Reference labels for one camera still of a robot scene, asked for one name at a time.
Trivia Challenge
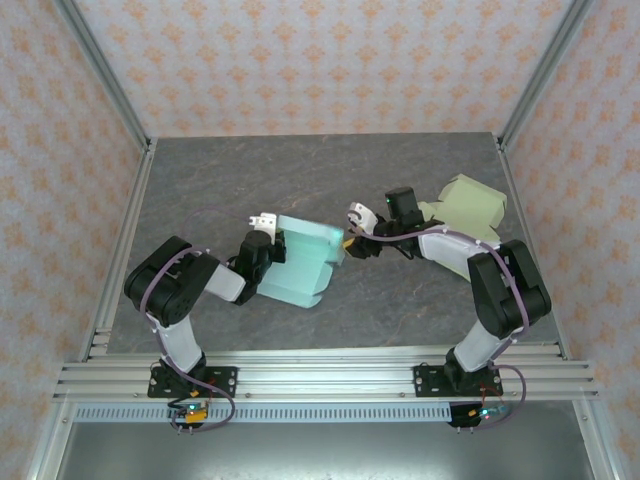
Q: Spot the grey metal sheet panel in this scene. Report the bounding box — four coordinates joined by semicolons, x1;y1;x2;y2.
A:
54;419;596;480

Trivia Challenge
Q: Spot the light blue paper box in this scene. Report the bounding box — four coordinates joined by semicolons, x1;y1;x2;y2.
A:
259;213;347;310

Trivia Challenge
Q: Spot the aluminium frame leg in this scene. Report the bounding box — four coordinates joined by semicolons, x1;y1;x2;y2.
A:
572;399;619;480
27;399;76;480

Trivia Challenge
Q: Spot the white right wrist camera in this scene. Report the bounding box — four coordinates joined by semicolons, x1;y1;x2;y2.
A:
347;201;376;234

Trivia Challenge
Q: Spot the slotted grey cable tray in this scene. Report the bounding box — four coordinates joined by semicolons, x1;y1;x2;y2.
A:
73;403;454;424

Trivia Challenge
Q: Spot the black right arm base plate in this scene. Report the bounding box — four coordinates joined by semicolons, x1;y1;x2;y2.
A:
413;364;501;399

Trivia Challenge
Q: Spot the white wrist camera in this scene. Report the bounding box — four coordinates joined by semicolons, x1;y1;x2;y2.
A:
248;212;279;236
347;201;376;234

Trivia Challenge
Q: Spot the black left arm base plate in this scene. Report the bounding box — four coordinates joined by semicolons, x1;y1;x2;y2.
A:
147;366;239;399

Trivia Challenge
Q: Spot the aluminium mounting rail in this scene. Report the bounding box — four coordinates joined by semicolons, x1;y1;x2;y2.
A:
52;349;601;401

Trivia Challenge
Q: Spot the small circuit board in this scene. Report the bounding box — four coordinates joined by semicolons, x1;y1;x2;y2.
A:
167;401;211;426
467;403;511;421

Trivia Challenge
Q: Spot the pale green paper box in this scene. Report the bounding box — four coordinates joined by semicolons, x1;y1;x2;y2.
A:
417;173;509;281

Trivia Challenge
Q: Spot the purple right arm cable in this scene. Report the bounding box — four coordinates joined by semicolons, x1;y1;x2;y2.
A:
349;227;531;432

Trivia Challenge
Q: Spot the aluminium table side rail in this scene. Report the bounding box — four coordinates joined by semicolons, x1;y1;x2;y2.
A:
494;134;571;361
79;139;159;361

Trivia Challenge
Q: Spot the aluminium frame post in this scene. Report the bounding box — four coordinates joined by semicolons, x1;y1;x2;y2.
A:
54;0;154;151
497;0;594;151

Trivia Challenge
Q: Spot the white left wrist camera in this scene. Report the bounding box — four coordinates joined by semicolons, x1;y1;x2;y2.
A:
248;212;279;236

